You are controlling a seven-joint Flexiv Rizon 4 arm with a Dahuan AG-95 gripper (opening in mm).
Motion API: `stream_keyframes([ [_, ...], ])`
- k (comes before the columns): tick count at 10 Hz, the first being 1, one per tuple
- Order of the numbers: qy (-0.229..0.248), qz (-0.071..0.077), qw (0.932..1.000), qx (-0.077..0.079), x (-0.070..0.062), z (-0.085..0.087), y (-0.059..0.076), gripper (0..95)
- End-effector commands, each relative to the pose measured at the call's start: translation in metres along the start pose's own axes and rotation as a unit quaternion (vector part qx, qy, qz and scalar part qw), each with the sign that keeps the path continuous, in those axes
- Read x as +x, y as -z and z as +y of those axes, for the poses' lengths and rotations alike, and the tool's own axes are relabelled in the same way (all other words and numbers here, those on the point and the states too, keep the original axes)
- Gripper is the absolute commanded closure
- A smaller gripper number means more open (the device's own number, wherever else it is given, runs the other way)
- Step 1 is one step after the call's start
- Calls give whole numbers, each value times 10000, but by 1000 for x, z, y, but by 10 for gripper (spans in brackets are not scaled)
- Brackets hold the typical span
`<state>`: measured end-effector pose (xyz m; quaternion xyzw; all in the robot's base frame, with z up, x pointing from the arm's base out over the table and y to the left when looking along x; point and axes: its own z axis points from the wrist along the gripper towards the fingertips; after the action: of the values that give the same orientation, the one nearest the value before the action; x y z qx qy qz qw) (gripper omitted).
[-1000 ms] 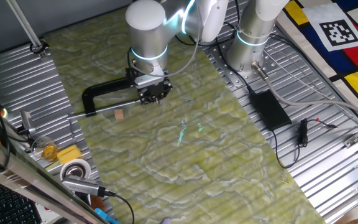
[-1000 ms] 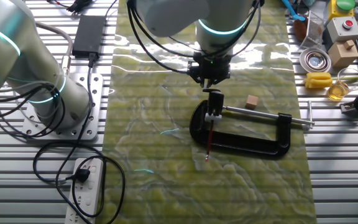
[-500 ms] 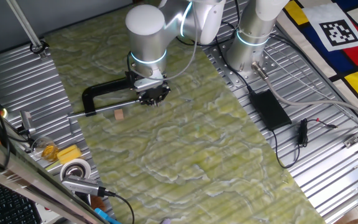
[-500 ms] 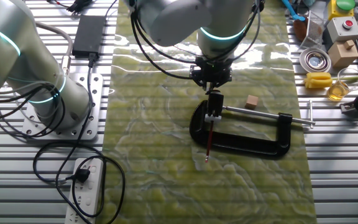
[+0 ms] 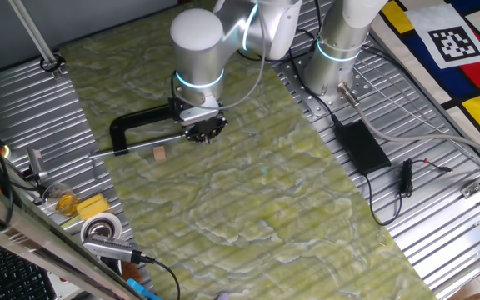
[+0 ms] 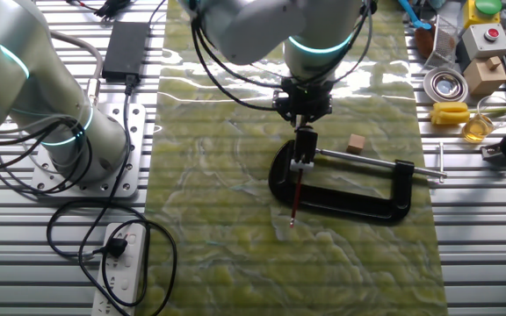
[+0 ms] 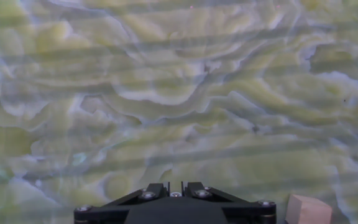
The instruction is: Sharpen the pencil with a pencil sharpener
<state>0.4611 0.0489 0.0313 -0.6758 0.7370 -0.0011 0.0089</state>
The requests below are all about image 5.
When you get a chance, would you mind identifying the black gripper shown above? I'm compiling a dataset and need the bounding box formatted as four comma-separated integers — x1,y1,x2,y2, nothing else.
182,116,228,145

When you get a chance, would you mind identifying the small wooden cube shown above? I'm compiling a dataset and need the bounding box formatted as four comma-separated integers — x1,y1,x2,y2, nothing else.
152,145,168,163

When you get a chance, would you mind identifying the green marble pattern mat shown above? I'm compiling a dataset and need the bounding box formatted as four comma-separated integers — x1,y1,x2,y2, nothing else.
58,3,439,300

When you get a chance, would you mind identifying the black C-clamp with steel screw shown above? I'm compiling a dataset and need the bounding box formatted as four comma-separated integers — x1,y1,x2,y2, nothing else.
88,103,189,160

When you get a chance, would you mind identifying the yellow sponge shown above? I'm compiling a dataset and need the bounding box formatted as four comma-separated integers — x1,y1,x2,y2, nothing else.
75,193,111,221

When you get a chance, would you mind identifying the silver handheld tool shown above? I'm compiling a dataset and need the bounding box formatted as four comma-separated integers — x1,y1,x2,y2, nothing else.
82,233,145,264

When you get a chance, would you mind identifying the black power adapter brick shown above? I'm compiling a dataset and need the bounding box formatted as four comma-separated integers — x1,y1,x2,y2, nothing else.
333,119,393,176

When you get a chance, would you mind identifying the glass beaker with yellow liquid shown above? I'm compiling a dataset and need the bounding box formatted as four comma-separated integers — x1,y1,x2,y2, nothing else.
41,182,81,218

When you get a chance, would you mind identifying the brown round object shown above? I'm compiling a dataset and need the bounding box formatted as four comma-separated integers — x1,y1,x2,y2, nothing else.
121,261,143,284

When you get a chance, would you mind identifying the blue plastic tool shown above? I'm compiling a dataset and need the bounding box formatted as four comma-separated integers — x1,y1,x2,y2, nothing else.
126,277,164,300

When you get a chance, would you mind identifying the slanted aluminium pole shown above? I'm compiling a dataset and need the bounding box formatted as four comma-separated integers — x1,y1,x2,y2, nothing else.
7,0,67,80

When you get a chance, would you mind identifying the grey box with red button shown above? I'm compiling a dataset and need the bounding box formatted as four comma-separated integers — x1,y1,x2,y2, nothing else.
47,271,85,300

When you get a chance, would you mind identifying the colourful board with marker tag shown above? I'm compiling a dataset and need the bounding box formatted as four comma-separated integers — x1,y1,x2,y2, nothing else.
368,0,480,153

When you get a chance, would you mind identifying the black keyboard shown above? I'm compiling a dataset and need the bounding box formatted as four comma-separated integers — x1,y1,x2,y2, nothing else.
0,241,58,300

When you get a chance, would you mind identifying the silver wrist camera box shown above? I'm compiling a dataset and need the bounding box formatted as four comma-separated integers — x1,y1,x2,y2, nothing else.
179,106,221,127

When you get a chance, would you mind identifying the light grey gripper cable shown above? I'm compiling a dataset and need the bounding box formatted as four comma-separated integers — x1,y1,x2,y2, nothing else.
212,0,267,112

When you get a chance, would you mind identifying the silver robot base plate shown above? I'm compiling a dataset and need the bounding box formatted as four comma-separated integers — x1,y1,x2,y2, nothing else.
272,39,374,120

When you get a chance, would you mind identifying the black camera cable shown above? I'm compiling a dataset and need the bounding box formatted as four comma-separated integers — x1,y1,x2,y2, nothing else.
139,253,182,300

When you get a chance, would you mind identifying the small camera on black stand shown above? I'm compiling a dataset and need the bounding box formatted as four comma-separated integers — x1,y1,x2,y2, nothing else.
22,147,50,183

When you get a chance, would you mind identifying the thick grey robot cable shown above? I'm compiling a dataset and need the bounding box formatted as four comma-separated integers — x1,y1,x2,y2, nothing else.
336,82,480,162

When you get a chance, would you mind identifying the thin black adapter cable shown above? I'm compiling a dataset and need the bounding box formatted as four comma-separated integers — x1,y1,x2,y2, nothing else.
362,172,403,227

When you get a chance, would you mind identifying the metal frame bar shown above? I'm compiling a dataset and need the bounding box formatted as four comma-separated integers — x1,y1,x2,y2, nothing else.
0,170,145,300

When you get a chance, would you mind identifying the bundled black cable with red wire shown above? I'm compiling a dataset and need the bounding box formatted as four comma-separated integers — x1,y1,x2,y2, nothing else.
398,157,453,198

